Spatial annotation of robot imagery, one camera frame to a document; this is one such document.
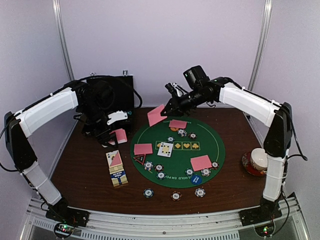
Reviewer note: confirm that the red black chip stack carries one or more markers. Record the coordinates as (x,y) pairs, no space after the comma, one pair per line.
(176,195)

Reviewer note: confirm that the single pink card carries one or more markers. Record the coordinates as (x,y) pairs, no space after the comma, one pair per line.
(154,116)

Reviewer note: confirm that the round green poker mat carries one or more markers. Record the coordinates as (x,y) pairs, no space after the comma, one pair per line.
(208,142)

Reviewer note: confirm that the pink cards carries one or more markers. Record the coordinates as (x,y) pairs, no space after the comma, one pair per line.
(180,124)
(143,149)
(200,163)

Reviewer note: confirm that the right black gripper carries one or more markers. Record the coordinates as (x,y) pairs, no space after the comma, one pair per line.
(177,110)

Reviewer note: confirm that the blue small blind button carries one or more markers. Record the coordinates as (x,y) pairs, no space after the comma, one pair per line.
(196,179)

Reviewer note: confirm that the black red triangular button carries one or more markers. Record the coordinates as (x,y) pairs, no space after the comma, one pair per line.
(140,159)

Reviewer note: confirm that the left aluminium frame post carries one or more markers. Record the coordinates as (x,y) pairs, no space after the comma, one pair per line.
(62,38)

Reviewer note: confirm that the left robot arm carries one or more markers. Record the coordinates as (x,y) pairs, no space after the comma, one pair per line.
(21,125)

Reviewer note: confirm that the white patterned teacup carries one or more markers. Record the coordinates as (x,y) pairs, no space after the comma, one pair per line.
(258,159)

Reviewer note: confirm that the ace of spades card pack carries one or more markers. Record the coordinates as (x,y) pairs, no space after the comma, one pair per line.
(114,160)

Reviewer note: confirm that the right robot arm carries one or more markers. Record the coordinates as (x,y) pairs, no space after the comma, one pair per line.
(275,116)

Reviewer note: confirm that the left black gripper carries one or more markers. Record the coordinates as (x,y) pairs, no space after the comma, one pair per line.
(98,134)

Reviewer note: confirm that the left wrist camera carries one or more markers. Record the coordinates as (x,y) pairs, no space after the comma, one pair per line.
(116,116)

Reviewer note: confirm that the black poker chip case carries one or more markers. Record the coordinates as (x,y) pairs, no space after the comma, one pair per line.
(116,94)

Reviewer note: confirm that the blue pink chip stack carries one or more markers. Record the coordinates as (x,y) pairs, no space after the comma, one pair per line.
(200,192)

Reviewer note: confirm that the blue pink chips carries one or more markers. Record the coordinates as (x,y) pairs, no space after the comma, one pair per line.
(182,132)
(205,172)
(148,165)

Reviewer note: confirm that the face up spade card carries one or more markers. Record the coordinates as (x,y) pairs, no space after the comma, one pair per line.
(165,149)

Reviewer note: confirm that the pink backed card deck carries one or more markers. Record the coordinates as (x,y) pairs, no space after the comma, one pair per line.
(117,136)

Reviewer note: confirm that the right aluminium frame post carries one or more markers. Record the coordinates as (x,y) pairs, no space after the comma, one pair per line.
(263,35)

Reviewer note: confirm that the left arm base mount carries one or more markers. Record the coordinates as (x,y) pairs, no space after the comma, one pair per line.
(70,216)

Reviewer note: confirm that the blue green chip stack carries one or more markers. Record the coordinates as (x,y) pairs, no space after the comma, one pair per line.
(148,193)

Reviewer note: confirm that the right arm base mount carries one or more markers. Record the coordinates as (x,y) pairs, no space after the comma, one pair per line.
(258,215)

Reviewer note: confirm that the blue yellow card box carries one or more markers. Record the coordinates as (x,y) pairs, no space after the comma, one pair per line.
(119,178)

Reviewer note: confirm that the aluminium frame post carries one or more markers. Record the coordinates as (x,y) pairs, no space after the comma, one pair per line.
(62,38)
(263,35)

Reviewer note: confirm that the aluminium front rail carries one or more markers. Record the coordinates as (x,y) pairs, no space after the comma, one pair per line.
(225,225)

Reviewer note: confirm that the red black 100 chip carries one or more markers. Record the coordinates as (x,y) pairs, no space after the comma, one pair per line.
(159,168)

